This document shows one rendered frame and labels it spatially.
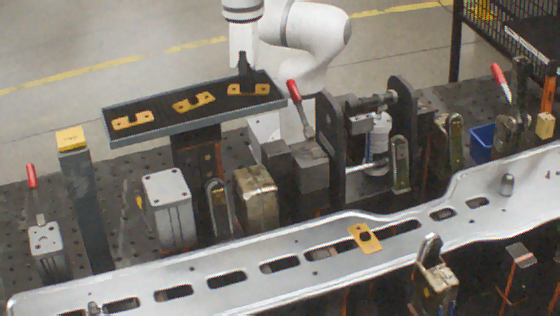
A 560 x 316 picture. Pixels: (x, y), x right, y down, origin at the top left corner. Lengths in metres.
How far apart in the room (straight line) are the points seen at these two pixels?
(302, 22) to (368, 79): 2.14
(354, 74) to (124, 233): 2.21
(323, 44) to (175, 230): 0.60
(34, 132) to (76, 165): 2.28
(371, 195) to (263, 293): 0.38
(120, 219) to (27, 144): 1.77
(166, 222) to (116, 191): 0.71
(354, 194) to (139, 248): 0.60
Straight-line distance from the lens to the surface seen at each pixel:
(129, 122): 1.50
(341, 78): 3.87
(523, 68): 1.61
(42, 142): 3.68
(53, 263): 1.42
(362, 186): 1.60
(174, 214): 1.38
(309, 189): 1.51
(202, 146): 1.54
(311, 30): 1.74
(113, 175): 2.16
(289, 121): 1.90
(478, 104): 2.42
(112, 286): 1.38
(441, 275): 1.31
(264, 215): 1.45
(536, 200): 1.57
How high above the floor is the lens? 1.97
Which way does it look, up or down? 36 degrees down
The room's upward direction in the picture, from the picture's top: 3 degrees counter-clockwise
